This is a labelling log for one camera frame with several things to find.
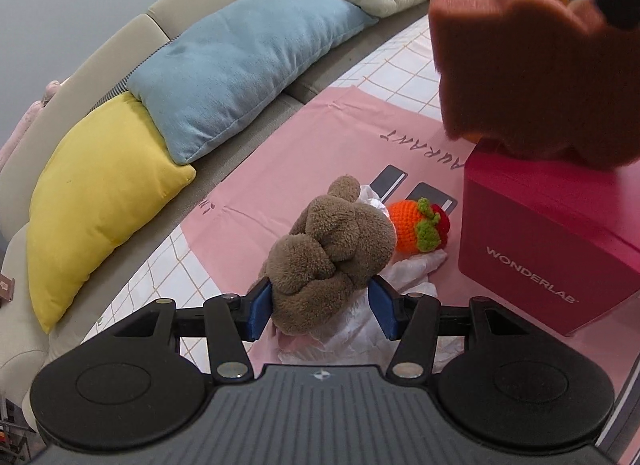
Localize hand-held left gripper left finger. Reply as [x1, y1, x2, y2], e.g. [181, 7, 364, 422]
[82, 277, 273, 385]

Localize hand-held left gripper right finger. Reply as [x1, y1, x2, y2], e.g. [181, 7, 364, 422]
[367, 276, 556, 381]

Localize white plastic bag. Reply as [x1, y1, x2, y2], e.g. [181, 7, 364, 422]
[277, 184, 438, 366]

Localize brown plush toy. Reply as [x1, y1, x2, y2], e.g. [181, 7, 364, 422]
[257, 175, 398, 336]

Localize orange-brown plush cushion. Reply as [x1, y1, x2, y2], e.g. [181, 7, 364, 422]
[429, 0, 640, 172]

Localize orange crocheted toy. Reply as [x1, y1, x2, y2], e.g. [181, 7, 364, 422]
[387, 197, 453, 253]

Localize pink mat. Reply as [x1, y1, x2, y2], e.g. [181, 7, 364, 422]
[182, 85, 640, 465]

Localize pink cardboard box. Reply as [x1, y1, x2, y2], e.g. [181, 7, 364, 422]
[457, 137, 640, 338]

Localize yellow pillow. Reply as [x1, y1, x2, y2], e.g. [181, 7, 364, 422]
[26, 91, 197, 335]

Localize white checkered blanket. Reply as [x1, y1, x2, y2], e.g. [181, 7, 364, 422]
[47, 10, 481, 381]

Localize blue pillow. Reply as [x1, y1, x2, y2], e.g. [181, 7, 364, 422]
[126, 0, 378, 166]

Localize beige sofa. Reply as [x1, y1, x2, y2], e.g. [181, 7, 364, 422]
[0, 0, 506, 438]

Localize pink plush toy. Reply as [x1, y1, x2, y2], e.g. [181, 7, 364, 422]
[0, 77, 63, 166]

